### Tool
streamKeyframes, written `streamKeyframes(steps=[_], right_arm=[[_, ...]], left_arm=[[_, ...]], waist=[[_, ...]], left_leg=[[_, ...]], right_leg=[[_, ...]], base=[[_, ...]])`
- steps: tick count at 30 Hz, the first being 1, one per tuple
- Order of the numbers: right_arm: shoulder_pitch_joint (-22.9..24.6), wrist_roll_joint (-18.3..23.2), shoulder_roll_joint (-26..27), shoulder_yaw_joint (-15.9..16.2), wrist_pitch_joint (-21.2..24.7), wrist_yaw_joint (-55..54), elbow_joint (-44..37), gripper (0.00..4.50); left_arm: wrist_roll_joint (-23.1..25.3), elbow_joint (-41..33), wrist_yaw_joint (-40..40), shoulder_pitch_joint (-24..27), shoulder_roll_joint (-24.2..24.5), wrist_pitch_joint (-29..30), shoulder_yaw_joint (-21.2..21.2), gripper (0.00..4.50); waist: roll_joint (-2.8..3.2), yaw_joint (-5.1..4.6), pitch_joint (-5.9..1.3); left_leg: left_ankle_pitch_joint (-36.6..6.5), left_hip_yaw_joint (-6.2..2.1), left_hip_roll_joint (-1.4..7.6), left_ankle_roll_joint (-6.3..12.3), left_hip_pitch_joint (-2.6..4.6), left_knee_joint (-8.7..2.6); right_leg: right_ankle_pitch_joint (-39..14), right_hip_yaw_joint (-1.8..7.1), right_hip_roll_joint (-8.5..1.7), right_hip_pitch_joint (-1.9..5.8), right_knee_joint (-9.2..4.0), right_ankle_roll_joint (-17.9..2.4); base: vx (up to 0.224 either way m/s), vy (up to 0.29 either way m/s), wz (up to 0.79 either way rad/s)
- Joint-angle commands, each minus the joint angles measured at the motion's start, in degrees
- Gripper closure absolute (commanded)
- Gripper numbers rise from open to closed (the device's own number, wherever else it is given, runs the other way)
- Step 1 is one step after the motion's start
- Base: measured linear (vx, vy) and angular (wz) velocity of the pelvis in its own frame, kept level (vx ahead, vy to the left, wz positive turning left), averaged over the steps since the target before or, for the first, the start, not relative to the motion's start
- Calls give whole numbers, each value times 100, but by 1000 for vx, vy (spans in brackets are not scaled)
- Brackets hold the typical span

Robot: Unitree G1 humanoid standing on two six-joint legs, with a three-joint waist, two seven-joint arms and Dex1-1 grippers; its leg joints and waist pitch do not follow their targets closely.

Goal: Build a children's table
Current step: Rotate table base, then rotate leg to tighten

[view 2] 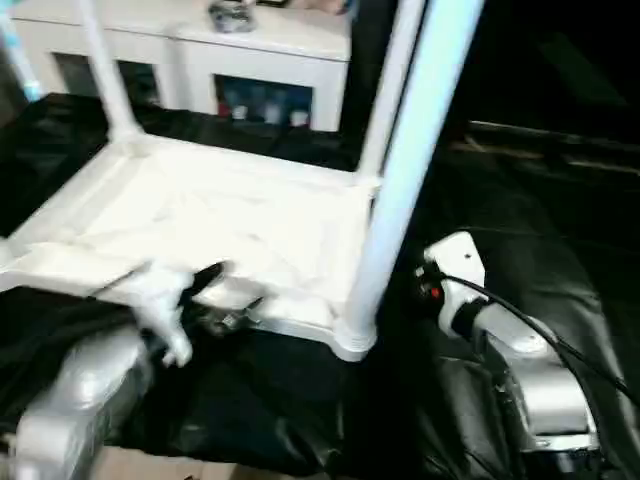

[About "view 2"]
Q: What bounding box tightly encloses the white plastic table top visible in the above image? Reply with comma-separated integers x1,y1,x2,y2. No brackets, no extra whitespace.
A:
0,137,387,363

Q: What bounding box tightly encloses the white plastic table leg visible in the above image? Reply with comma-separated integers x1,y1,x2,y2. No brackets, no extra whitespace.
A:
81,0,147,147
343,0,487,352
356,0,427,185

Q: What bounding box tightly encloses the black mat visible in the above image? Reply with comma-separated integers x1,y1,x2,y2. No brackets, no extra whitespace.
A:
0,89,640,480

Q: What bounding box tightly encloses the long black bar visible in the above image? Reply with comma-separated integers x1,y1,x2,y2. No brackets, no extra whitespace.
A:
468,121,640,152

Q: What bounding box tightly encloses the white cabinet with glass doors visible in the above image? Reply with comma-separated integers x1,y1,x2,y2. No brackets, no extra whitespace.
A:
9,0,352,132

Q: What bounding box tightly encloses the grey speckled ornament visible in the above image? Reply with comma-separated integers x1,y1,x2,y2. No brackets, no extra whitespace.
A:
207,2,257,34

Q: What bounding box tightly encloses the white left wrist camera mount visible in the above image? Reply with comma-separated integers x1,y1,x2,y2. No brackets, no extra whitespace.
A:
131,263,197,370

